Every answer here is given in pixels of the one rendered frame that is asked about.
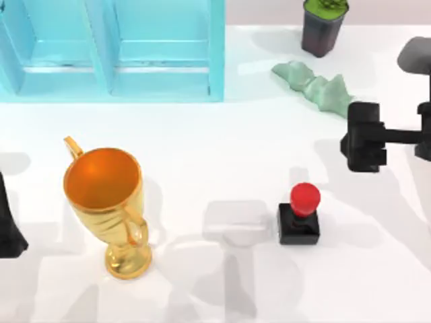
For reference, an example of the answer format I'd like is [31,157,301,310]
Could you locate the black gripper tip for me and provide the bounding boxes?
[0,171,30,260]

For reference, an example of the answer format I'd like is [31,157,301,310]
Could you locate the gold trophy cup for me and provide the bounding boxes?
[63,135,153,280]

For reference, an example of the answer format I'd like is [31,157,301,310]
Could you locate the dark grey plant pot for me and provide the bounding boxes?
[300,0,350,59]

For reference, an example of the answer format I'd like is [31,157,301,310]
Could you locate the black stamp with red knob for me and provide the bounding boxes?
[277,182,321,246]

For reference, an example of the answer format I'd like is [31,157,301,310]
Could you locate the light blue rack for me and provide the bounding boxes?
[0,0,225,104]

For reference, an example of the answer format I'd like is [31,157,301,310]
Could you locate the crumpled pale green cloth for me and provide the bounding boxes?
[271,60,355,120]

